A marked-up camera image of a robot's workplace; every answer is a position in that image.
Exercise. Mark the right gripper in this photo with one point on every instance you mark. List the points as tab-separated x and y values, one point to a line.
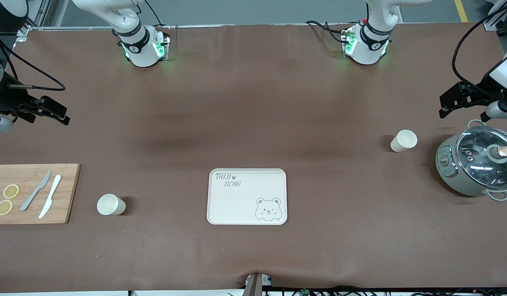
7	98

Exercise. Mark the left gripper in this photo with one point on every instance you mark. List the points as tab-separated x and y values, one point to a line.
482	93

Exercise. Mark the white IKEA cup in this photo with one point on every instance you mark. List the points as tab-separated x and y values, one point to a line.
109	204
403	140

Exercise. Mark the cream bear print tray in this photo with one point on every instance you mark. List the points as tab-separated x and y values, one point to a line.
247	197

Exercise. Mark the glass pot lid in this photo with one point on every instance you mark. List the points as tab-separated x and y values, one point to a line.
479	156

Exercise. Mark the grey-green electric cooking pot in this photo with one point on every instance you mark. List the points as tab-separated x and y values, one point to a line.
446	168

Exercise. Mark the grey plastic knife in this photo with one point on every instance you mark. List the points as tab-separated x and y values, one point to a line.
36	190

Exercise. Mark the white plastic knife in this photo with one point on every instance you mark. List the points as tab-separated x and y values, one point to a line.
51	195

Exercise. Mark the wooden cutting board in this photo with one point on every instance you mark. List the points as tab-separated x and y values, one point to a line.
68	193

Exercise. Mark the lemon slice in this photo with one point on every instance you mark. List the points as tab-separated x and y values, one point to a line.
11	191
4	207

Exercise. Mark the brown table cover mat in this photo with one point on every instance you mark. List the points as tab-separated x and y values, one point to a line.
253	102

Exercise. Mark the metal table edge clamp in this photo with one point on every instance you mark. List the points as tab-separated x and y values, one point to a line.
255	283

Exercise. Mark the aluminium frame profile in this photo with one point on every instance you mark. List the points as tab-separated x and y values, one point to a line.
494	20
35	14

